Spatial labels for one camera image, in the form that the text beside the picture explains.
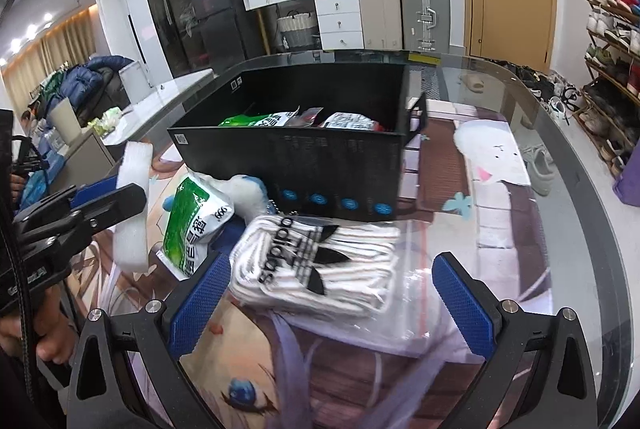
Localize beige suitcase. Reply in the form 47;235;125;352
359;0;404;51

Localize grey side cabinet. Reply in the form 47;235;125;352
51;68;215;192

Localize blue puffer jacket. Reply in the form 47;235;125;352
43;56;132;125

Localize purple bag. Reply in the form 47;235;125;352
613;151;640;207

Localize black storage box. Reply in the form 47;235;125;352
168;56;425;221

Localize white foam block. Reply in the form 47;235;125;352
114;142;153;273

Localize red white soft packet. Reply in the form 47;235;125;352
321;112;384;131

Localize green white medicine pouch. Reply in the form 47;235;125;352
219;108;299;127

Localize adidas laces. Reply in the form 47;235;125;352
229;215;438;354

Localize silver suitcase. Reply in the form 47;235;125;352
401;0;450;54

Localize person's left hand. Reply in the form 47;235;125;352
0;286;77;364

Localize woven laundry basket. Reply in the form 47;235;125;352
277;12;320;50

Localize white drawer desk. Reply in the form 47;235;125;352
243;0;364;51

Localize green white small pouch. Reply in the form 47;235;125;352
148;167;234;281

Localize wooden shoe rack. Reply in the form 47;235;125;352
577;0;639;178

